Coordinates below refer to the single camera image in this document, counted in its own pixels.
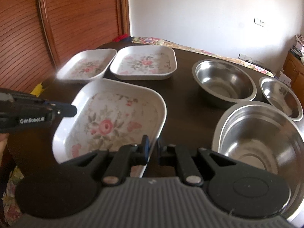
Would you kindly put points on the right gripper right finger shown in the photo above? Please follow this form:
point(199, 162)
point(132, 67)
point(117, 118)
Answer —
point(180, 159)

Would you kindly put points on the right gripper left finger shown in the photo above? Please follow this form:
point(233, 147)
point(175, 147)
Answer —
point(123, 160)

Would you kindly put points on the floral square plate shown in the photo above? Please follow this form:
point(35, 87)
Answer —
point(110, 114)

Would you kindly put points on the medium steel bowl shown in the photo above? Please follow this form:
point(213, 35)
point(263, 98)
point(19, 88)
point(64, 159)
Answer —
point(224, 83)

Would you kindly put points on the large steel bowl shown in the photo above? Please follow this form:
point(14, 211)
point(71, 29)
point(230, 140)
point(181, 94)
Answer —
point(262, 136)

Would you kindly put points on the small steel bowl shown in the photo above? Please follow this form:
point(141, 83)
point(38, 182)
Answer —
point(281, 96)

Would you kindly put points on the person left hand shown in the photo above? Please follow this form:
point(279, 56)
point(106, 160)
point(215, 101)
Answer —
point(3, 143)

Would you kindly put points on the wooden louvered wardrobe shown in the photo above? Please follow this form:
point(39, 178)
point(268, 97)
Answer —
point(39, 36)

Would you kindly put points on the floral bedspread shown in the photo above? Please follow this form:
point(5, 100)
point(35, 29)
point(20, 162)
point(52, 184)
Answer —
point(161, 42)

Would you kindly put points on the red and navy clothes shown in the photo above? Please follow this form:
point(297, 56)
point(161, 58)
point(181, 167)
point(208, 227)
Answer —
point(123, 38)

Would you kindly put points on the wooden sideboard cabinet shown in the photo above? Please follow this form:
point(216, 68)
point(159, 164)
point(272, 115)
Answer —
point(293, 68)

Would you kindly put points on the stack of boxes and papers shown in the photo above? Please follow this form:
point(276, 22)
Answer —
point(299, 43)

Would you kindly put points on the wall power outlet strip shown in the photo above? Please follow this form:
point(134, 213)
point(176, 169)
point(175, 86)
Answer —
point(249, 59)

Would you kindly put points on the wall light switch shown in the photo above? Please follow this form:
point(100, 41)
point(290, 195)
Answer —
point(259, 22)

